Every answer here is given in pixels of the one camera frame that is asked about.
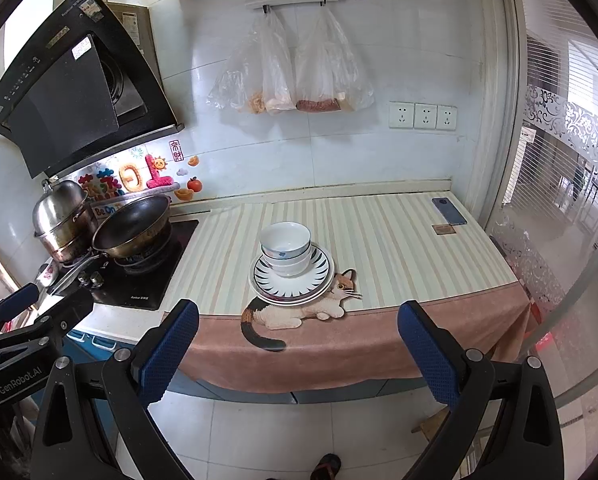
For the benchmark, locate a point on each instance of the striped cat print counter cloth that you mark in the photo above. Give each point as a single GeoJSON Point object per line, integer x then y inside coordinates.
{"type": "Point", "coordinates": [389, 260]}

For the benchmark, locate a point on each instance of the patterned glass sliding door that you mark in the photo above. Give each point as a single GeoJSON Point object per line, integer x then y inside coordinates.
{"type": "Point", "coordinates": [544, 210]}

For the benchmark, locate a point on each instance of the dark frying pan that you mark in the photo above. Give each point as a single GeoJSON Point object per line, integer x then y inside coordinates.
{"type": "Point", "coordinates": [134, 225]}

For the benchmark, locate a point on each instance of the small floral cup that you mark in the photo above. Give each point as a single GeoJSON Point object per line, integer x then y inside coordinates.
{"type": "Point", "coordinates": [47, 272]}

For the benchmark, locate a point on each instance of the small brown card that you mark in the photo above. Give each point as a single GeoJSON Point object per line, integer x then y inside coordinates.
{"type": "Point", "coordinates": [444, 229]}

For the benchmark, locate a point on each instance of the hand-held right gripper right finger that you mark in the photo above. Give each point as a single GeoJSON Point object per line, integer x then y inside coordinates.
{"type": "Point", "coordinates": [424, 355]}

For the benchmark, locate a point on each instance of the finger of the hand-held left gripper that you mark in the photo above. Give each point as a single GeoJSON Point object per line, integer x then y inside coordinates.
{"type": "Point", "coordinates": [61, 312]}
{"type": "Point", "coordinates": [16, 302]}

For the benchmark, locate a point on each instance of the dark blue smartphone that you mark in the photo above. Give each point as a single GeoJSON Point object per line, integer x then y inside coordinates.
{"type": "Point", "coordinates": [449, 211]}

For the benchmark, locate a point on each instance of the clear plastic bag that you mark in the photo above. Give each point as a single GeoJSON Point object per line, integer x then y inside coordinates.
{"type": "Point", "coordinates": [329, 70]}
{"type": "Point", "coordinates": [259, 75]}

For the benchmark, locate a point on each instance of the black range hood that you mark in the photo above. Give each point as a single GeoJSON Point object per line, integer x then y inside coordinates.
{"type": "Point", "coordinates": [69, 95]}

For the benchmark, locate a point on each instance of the white wall socket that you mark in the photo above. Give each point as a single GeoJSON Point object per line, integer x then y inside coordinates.
{"type": "Point", "coordinates": [447, 118]}
{"type": "Point", "coordinates": [424, 116]}
{"type": "Point", "coordinates": [400, 115]}

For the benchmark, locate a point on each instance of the colourful wall stickers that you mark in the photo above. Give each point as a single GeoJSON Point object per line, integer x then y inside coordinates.
{"type": "Point", "coordinates": [144, 177]}

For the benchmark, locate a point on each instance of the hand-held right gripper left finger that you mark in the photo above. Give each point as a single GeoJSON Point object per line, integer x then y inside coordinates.
{"type": "Point", "coordinates": [171, 350]}

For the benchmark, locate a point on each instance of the black slipper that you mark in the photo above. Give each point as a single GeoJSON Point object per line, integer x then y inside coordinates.
{"type": "Point", "coordinates": [327, 466]}

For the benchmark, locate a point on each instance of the blue striped white plate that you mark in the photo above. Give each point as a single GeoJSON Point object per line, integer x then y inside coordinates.
{"type": "Point", "coordinates": [319, 262]}

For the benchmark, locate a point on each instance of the black glass gas stove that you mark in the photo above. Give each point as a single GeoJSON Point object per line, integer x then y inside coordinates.
{"type": "Point", "coordinates": [151, 285]}

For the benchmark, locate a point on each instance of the stainless steel steamer pot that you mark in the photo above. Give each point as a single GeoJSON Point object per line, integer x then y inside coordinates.
{"type": "Point", "coordinates": [64, 215]}

